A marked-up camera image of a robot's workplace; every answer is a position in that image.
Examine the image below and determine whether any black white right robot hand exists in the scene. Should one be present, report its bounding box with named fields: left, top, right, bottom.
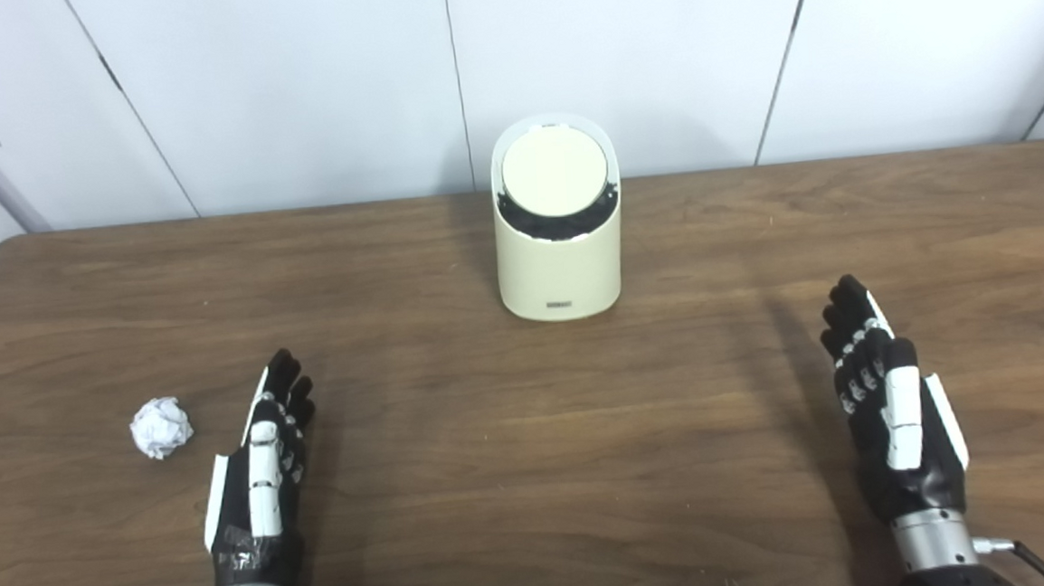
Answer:
left=816, top=268, right=973, bottom=529

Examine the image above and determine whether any white paper ball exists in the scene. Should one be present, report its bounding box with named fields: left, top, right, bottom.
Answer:
left=128, top=395, right=195, bottom=462

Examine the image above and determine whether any cream-colored desktop bin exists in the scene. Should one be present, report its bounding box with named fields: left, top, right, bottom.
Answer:
left=487, top=110, right=630, bottom=325

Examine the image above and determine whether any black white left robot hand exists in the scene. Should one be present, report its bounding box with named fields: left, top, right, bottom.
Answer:
left=192, top=345, right=327, bottom=586

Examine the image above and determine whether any cream round bin lid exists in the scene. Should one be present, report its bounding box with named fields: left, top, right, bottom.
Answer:
left=498, top=122, right=612, bottom=221

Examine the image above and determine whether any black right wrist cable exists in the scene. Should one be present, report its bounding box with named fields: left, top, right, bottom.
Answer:
left=972, top=533, right=1044, bottom=586

